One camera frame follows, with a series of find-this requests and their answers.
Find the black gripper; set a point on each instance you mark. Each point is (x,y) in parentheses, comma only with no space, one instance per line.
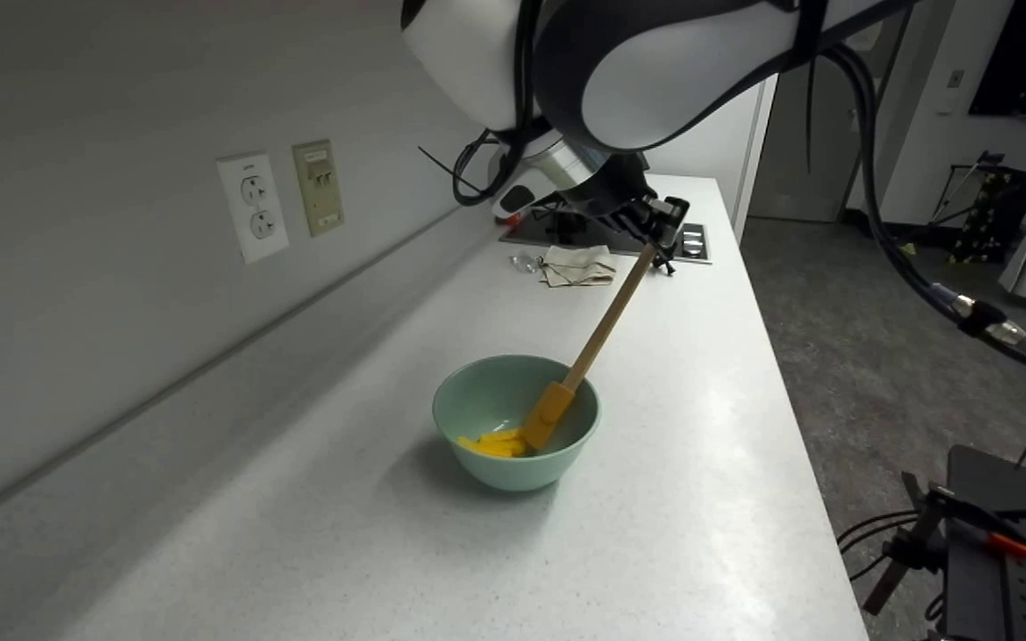
(618,200)

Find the wooden handled yellow spatula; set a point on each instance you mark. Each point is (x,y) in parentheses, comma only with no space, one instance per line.
(556,396)

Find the mint green bowl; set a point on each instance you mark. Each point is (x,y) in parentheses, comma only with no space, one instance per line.
(495,396)

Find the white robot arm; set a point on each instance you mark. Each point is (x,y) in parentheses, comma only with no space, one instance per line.
(573,92)

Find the yellow food in bowl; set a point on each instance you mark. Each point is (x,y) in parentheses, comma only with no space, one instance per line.
(503,443)

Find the beige folded cloth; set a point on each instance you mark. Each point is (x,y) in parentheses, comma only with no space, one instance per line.
(567,267)

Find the black table with clamp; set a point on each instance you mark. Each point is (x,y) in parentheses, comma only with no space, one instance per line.
(972,532)

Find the beige wall switch plate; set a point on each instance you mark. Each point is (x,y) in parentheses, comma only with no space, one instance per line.
(318,187)

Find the white wall outlet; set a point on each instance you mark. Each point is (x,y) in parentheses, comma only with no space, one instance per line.
(256,202)

